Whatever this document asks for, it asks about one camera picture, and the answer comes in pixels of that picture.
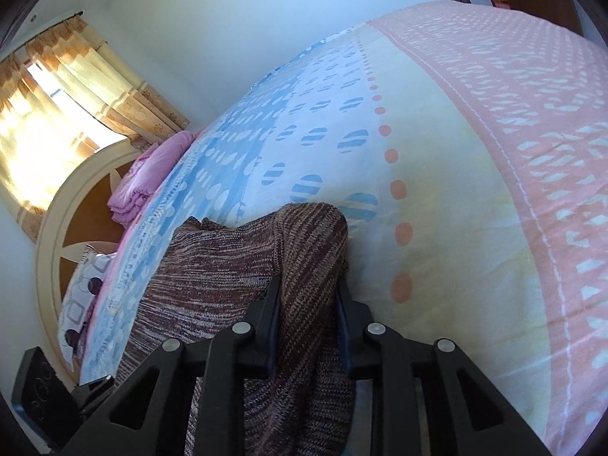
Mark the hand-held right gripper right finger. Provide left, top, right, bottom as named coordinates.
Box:
left=335, top=278, right=554, bottom=456

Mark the white patterned pillow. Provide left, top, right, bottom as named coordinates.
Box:
left=57, top=244, right=115, bottom=371

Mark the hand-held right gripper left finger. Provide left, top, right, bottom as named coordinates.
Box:
left=59, top=275, right=283, bottom=456

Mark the dark curtain rod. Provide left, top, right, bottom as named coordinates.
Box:
left=0, top=9, right=85, bottom=62

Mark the brown knitted sweater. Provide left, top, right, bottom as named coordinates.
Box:
left=114, top=202, right=357, bottom=456

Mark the folded pink quilt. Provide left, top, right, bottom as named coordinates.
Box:
left=107, top=129, right=195, bottom=228

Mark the blue dotted printed blanket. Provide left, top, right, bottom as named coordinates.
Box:
left=78, top=0, right=608, bottom=456

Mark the yellow floral curtain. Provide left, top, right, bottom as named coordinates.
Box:
left=0, top=15, right=191, bottom=243

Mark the cream and wood headboard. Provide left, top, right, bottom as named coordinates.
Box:
left=35, top=140, right=143, bottom=390

